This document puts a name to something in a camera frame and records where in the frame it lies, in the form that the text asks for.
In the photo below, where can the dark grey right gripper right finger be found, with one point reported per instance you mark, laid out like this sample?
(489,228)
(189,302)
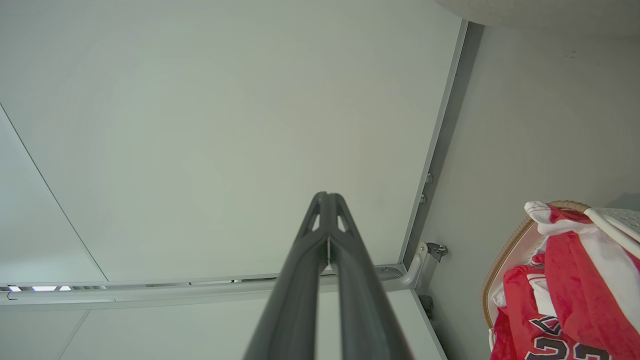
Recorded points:
(365,310)

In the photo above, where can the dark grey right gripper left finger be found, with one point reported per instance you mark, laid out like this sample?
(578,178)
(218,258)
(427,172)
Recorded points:
(295,300)

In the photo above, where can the red jersey with number print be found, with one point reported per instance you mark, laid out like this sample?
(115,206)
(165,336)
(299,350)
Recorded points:
(520,320)

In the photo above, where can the red and white striped garment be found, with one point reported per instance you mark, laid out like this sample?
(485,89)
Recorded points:
(570,280)

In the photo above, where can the black caster wheel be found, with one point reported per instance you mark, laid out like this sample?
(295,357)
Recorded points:
(426,306)

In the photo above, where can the white basket with wicker rim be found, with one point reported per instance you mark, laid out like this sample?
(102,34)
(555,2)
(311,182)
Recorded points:
(500,260)

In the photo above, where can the grey metal frame rail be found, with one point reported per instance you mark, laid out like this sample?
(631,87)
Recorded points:
(150,291)

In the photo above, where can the grey metal frame post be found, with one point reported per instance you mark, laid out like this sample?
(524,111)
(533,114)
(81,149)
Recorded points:
(440,140)

